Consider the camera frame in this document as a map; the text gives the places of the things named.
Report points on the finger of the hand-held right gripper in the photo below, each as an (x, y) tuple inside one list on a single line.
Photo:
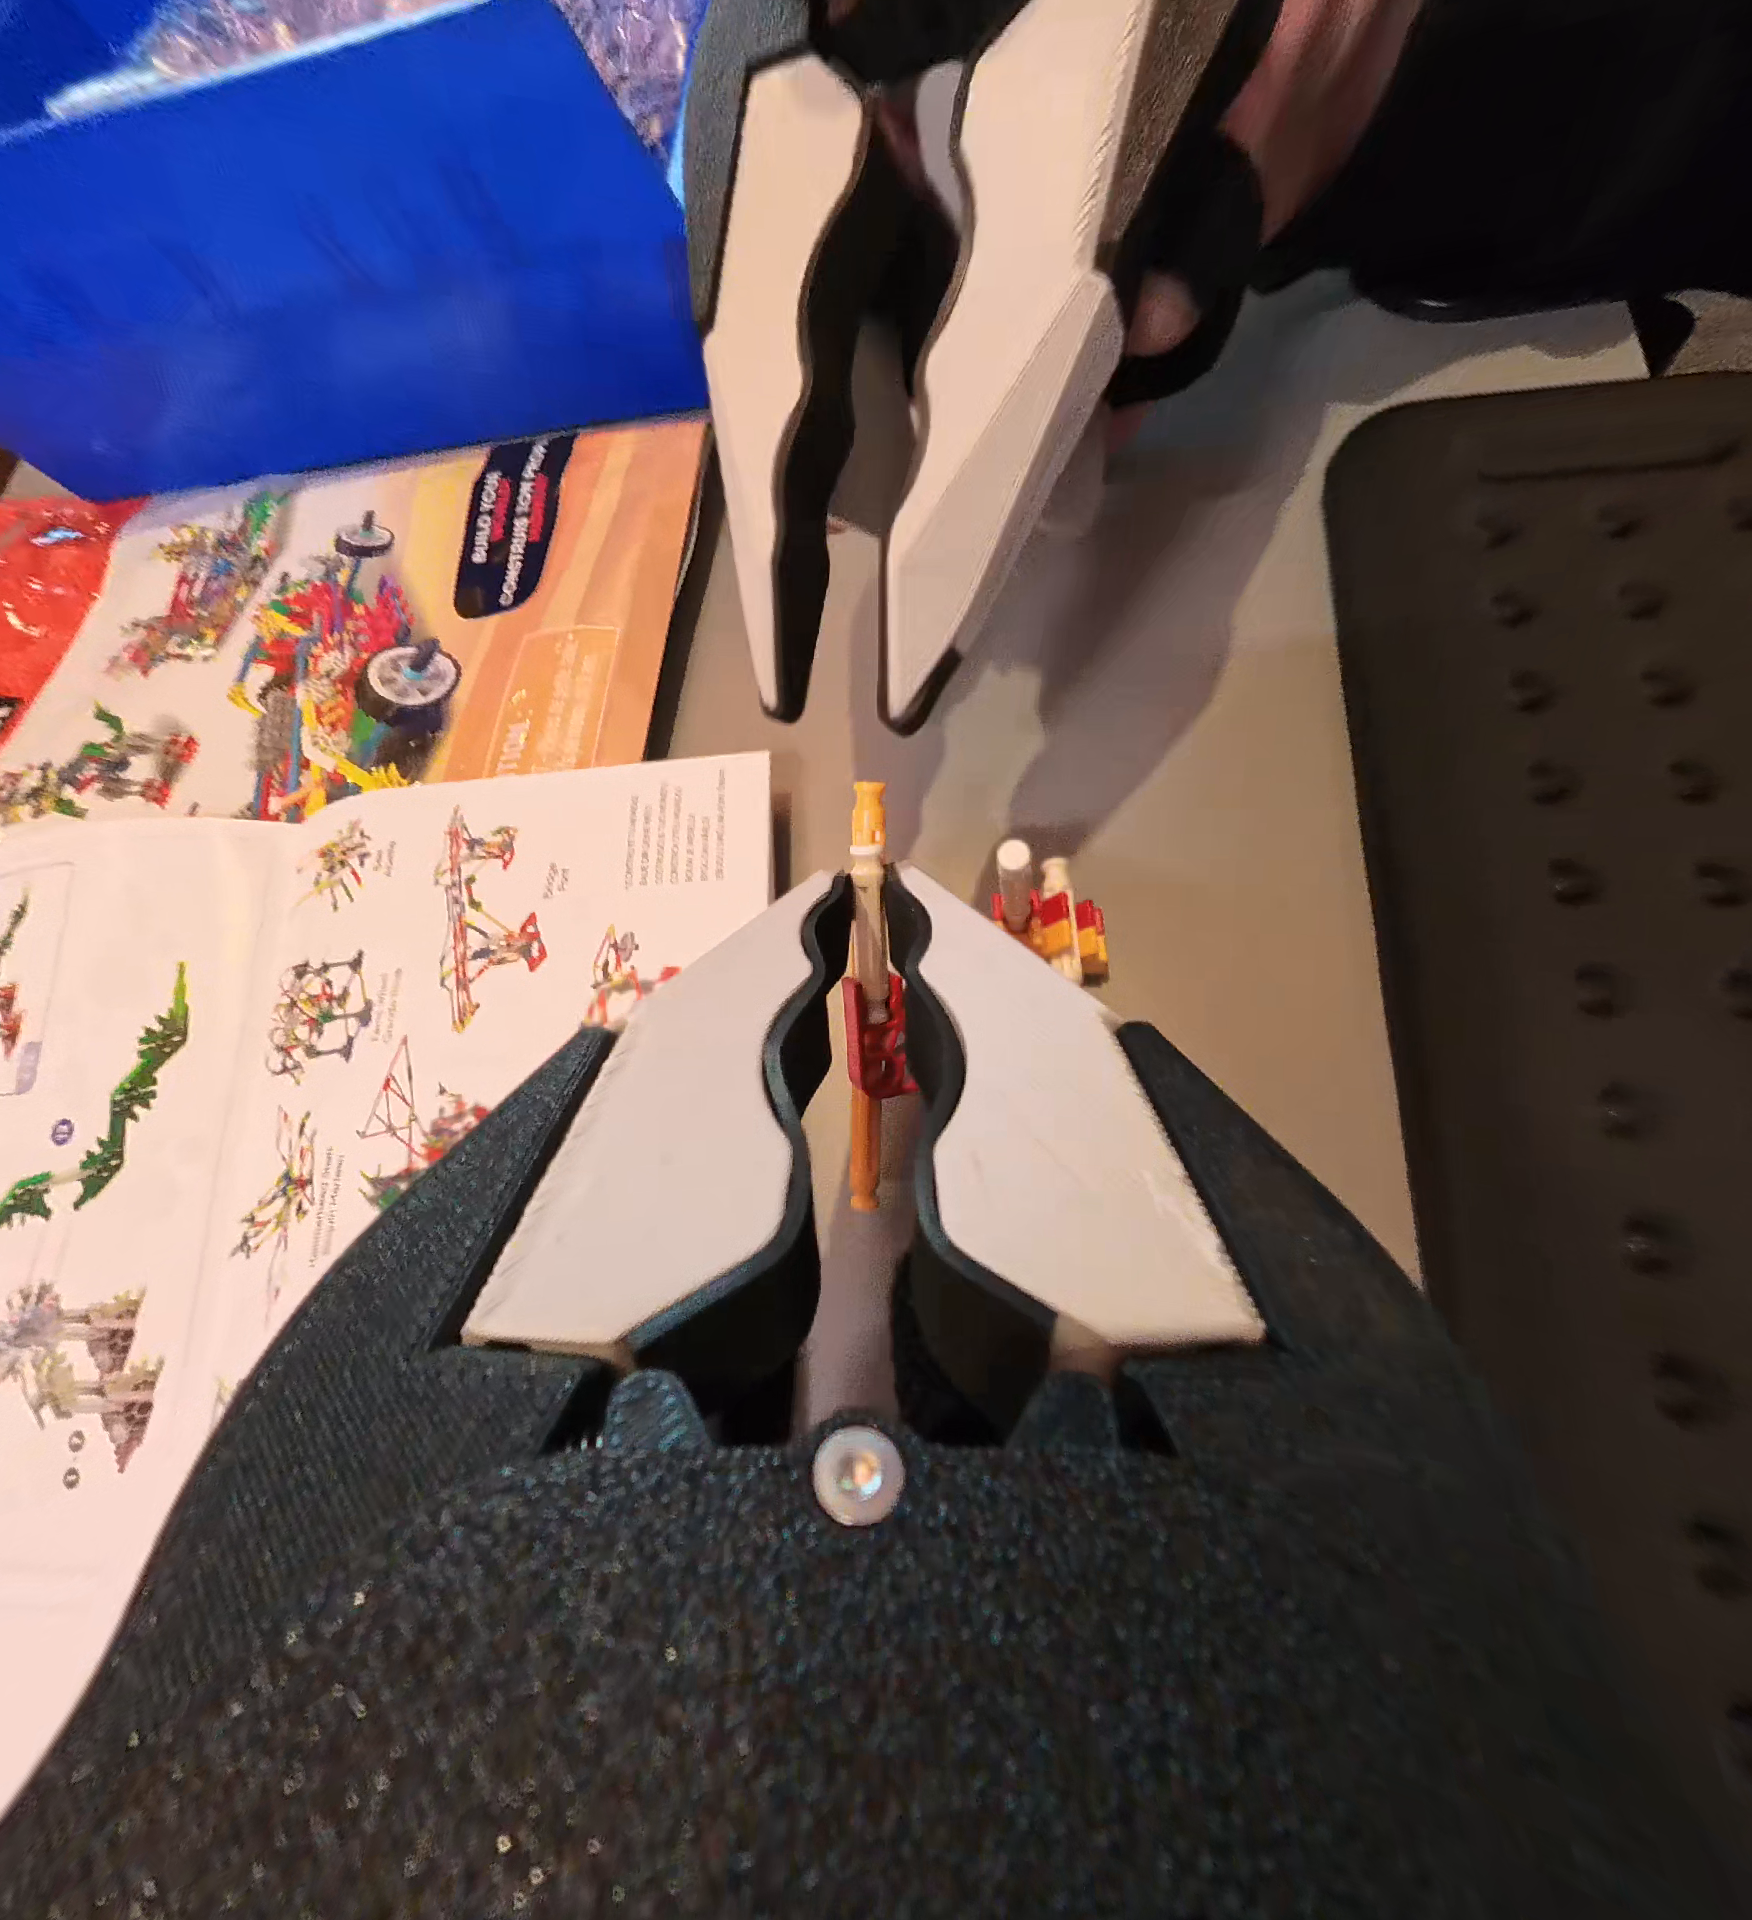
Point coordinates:
[(1040, 225), (770, 302)]

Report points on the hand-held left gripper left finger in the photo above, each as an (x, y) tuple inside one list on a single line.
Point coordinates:
[(652, 1185)]

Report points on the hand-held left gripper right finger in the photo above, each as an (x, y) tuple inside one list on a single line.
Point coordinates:
[(1072, 1185)]

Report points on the white toy rod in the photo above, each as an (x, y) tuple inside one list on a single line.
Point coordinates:
[(865, 858), (1060, 875), (1014, 858)]

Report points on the yellow toy rod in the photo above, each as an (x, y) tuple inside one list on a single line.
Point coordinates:
[(869, 810)]

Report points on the person's right hand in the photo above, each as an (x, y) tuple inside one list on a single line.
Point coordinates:
[(1327, 89)]

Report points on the clear plastic bag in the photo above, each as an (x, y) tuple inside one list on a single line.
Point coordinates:
[(591, 46)]

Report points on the orange printed toy box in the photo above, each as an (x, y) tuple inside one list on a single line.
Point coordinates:
[(591, 600)]

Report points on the blue plastic bin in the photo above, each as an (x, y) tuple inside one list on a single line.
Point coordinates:
[(291, 302)]

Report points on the white printed instruction booklet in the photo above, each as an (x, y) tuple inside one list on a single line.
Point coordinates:
[(141, 1351)]

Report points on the black dotted mat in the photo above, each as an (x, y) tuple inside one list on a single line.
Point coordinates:
[(1596, 1049)]

